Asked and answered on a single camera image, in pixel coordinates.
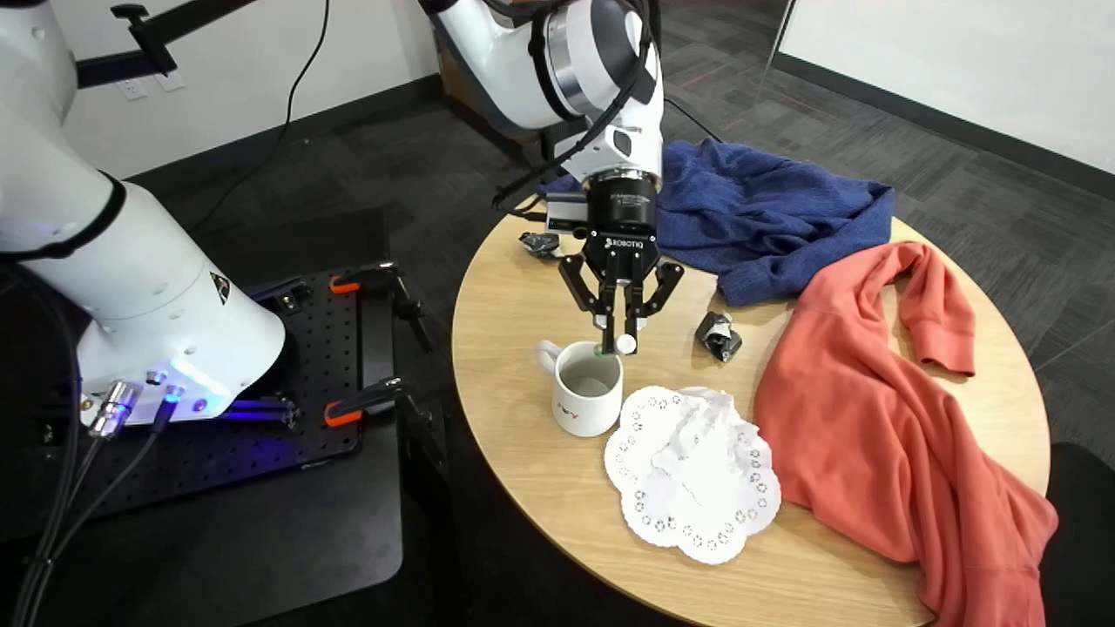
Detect black clamp with orange handle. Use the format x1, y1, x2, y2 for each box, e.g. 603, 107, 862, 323
259, 257, 438, 352
283, 377, 449, 468

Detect blue knit cloth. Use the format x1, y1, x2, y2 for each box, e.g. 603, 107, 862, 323
538, 136, 899, 312

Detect white cartoon print mug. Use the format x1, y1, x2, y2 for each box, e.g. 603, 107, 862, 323
532, 335, 628, 442

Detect white paper doily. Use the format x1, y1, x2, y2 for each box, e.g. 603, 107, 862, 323
599, 383, 783, 567

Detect black robot cart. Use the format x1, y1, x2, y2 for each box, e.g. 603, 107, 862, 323
0, 264, 449, 627

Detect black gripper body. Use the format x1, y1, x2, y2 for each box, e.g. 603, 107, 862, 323
582, 171, 664, 276

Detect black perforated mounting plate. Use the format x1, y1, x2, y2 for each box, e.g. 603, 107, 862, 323
67, 273, 405, 520

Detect orange knit cloth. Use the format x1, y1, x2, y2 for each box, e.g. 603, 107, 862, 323
750, 242, 1062, 627

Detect crumpled black plastic wrapper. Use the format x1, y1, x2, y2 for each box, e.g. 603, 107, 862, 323
515, 227, 565, 263

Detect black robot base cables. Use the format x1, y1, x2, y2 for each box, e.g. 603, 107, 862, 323
11, 387, 183, 627

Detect small black binder clip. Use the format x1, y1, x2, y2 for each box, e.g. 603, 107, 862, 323
694, 307, 747, 362

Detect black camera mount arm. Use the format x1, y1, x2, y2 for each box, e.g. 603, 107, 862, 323
73, 0, 259, 92

